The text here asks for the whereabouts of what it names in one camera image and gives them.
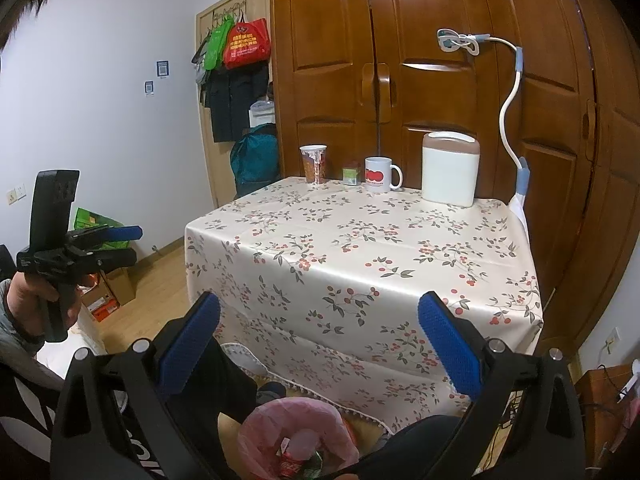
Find red shopping bag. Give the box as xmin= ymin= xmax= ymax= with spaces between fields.
xmin=222 ymin=17 xmax=272 ymax=70

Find dark hanging clothes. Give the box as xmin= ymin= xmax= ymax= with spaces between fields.
xmin=202 ymin=62 xmax=273 ymax=143

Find green shopping bag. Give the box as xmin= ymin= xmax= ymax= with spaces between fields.
xmin=202 ymin=17 xmax=236 ymax=72

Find blue grey footwear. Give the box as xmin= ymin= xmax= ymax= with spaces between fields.
xmin=256 ymin=381 xmax=287 ymax=404

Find person's left forearm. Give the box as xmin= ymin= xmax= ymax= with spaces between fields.
xmin=0 ymin=277 xmax=66 ymax=396

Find teal backpack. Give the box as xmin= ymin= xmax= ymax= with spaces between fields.
xmin=230 ymin=122 xmax=280 ymax=198

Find cardboard box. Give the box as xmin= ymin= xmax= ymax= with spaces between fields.
xmin=97 ymin=265 xmax=138 ymax=306

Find orange shoe box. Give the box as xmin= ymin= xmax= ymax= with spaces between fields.
xmin=80 ymin=275 xmax=122 ymax=323

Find white gooseneck phone holder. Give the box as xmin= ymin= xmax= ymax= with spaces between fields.
xmin=436 ymin=27 xmax=532 ymax=211

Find light wooden door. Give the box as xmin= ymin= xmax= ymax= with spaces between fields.
xmin=194 ymin=0 xmax=286 ymax=208

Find white mug red print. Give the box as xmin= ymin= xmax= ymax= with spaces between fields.
xmin=364 ymin=156 xmax=404 ymax=193

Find red drink can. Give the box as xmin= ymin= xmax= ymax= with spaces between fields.
xmin=277 ymin=452 xmax=304 ymax=479

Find floral tablecloth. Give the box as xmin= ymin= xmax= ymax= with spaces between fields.
xmin=184 ymin=176 xmax=546 ymax=433

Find white canister brown lid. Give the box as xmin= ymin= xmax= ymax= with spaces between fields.
xmin=421 ymin=131 xmax=482 ymax=208

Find over-door hook rack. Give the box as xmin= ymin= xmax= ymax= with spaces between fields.
xmin=210 ymin=2 xmax=251 ymax=26

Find person's left hand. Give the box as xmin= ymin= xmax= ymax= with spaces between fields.
xmin=10 ymin=270 xmax=98 ymax=334

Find brown wooden wardrobe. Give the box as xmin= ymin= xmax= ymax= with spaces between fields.
xmin=267 ymin=0 xmax=640 ymax=361

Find white fuzzy slipper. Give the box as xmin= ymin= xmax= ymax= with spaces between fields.
xmin=220 ymin=342 xmax=281 ymax=381

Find person's black printed jacket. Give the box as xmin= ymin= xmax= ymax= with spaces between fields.
xmin=0 ymin=355 xmax=166 ymax=480

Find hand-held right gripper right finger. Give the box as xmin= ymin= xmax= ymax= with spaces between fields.
xmin=417 ymin=290 xmax=587 ymax=480

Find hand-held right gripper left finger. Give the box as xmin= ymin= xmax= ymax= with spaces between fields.
xmin=50 ymin=291 xmax=222 ymax=480

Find grey hanging bag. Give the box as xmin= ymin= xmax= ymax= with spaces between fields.
xmin=191 ymin=35 xmax=211 ymax=86

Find wooden nightstand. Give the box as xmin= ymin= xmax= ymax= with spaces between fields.
xmin=575 ymin=365 xmax=640 ymax=476

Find white hanging bag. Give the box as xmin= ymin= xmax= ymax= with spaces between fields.
xmin=248 ymin=97 xmax=277 ymax=133

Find printed paper noodle cup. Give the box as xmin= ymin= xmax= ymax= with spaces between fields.
xmin=299 ymin=144 xmax=328 ymax=186

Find white bedding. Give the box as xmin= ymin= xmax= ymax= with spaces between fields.
xmin=37 ymin=317 xmax=108 ymax=376

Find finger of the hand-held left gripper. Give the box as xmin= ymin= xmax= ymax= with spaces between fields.
xmin=65 ymin=225 xmax=144 ymax=250
xmin=69 ymin=246 xmax=138 ymax=274

